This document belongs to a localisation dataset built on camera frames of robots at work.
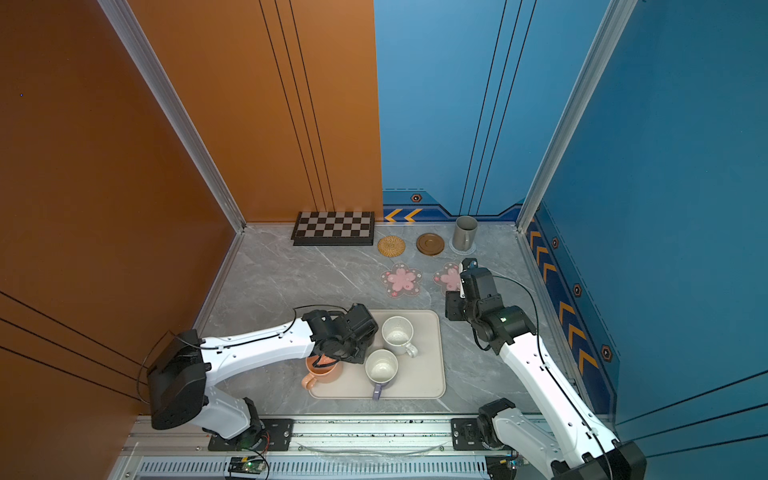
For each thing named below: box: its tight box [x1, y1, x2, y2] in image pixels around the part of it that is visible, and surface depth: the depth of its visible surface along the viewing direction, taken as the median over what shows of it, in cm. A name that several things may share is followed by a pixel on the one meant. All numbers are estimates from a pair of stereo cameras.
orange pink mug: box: [302, 354, 343, 390], surface depth 76 cm
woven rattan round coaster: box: [377, 235, 406, 258], surface depth 117 cm
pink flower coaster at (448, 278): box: [432, 262, 461, 296], surface depth 107 cm
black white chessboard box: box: [291, 211, 375, 246], surface depth 118 cm
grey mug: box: [453, 216, 478, 251], surface depth 107 cm
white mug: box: [382, 315, 418, 358], surface depth 85 cm
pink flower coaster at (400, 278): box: [380, 262, 423, 298], surface depth 105 cm
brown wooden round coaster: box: [416, 233, 445, 256], surface depth 115 cm
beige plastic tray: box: [309, 309, 446, 399], surface depth 84 cm
